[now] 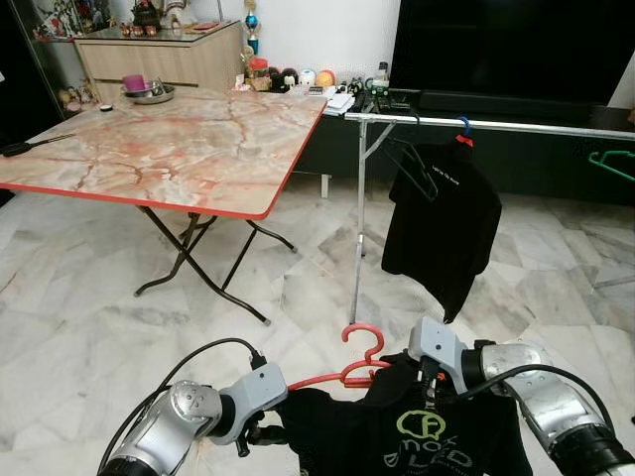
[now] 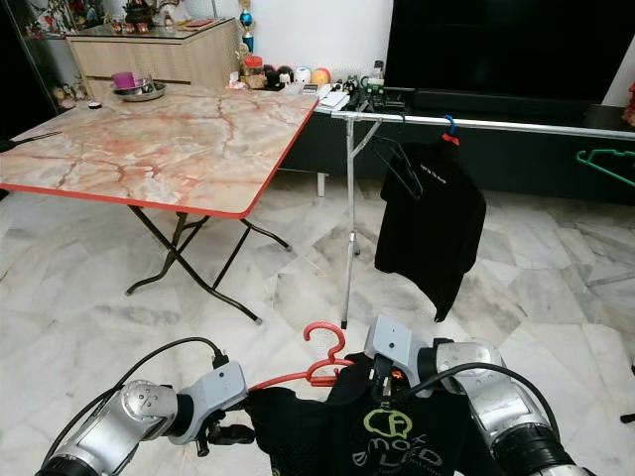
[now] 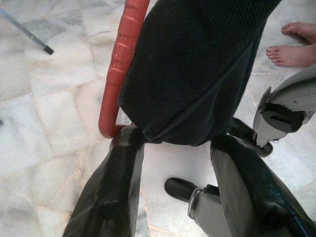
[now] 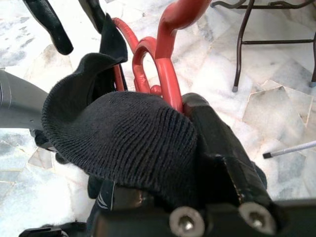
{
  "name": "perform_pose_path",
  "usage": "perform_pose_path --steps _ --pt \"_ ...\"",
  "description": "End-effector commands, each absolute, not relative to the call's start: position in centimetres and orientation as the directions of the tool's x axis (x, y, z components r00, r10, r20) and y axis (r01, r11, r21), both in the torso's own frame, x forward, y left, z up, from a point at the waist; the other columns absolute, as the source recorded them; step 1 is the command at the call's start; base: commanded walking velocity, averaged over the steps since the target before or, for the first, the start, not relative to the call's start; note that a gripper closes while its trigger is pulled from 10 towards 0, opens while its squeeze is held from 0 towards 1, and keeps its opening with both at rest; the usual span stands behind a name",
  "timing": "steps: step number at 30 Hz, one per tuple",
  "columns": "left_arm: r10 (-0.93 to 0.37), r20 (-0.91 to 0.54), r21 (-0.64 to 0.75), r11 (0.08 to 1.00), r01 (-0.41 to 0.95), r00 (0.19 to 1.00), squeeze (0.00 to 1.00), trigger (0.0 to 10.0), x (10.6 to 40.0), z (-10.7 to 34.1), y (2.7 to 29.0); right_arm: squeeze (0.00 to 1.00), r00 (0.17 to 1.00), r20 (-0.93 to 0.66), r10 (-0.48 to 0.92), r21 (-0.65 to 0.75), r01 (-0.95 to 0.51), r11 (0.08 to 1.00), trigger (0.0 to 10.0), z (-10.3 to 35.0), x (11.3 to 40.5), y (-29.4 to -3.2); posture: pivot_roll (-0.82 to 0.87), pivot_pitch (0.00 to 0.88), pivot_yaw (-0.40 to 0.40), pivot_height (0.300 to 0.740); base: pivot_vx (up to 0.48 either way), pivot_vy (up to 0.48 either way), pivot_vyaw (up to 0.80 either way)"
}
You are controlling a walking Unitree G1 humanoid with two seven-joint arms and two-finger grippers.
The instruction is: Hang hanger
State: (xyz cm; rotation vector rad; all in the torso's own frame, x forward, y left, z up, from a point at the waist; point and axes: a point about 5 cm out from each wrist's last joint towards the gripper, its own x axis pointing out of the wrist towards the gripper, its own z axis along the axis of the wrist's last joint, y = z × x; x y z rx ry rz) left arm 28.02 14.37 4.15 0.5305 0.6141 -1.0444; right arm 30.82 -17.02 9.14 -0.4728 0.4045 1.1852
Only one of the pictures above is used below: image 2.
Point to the red plastic hanger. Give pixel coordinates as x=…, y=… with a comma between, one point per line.
x=325, y=374

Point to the black shirt with green logo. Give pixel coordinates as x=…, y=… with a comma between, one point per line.
x=308, y=436

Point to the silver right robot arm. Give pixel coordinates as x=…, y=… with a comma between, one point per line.
x=506, y=407

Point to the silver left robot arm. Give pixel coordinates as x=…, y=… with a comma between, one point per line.
x=119, y=426

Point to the blue hanger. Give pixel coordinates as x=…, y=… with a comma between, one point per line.
x=452, y=122

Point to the green hanger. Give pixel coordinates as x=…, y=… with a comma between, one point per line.
x=583, y=155

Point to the black TV console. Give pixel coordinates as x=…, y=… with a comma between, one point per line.
x=536, y=169

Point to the white paper stack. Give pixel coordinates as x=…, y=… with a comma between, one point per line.
x=335, y=98

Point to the marble pattern folding table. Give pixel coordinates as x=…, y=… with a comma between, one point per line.
x=159, y=149

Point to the black soundbar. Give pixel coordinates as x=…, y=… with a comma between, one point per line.
x=506, y=99

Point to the orange round toy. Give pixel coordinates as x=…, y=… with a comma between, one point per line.
x=320, y=76

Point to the white round toy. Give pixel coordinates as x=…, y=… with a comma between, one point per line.
x=303, y=75

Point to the black plush toy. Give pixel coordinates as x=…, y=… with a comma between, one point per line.
x=280, y=77

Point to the black scissors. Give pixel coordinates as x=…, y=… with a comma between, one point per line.
x=15, y=146

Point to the red lid jar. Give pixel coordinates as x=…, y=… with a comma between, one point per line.
x=253, y=73

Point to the metal bowl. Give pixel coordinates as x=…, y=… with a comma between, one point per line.
x=149, y=95

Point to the black television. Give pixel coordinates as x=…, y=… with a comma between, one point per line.
x=506, y=50

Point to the purple cup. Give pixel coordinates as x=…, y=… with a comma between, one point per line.
x=124, y=81

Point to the red laughing buddha statue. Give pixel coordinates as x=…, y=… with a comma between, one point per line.
x=632, y=104

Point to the pink plush dolls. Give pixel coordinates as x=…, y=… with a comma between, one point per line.
x=67, y=96

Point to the wooden drawer cabinet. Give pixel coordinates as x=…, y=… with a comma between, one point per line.
x=159, y=61

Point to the blue gold trophy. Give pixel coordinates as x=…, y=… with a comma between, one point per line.
x=246, y=18

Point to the glass display cabinet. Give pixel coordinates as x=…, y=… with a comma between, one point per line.
x=32, y=59

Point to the red packet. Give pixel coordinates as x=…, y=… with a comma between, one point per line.
x=200, y=24

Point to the dark teapot figurine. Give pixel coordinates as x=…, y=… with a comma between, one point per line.
x=139, y=13

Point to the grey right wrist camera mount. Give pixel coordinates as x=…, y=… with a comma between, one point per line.
x=397, y=342

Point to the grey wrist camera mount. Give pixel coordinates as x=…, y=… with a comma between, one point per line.
x=397, y=342
x=213, y=395

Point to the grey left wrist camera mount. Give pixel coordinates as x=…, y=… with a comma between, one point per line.
x=213, y=395

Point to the silver clothes rail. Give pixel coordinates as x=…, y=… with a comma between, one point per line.
x=536, y=124

